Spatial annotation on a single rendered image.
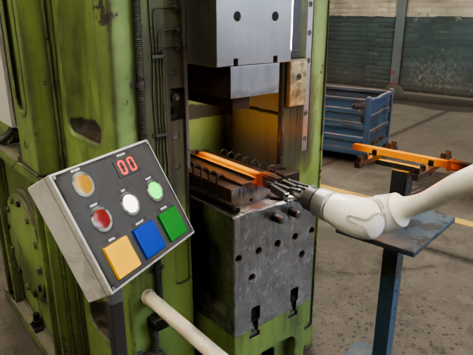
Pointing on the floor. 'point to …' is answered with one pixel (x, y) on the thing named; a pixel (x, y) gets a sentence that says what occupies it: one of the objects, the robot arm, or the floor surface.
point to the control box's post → (117, 323)
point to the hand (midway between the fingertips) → (271, 181)
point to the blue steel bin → (356, 118)
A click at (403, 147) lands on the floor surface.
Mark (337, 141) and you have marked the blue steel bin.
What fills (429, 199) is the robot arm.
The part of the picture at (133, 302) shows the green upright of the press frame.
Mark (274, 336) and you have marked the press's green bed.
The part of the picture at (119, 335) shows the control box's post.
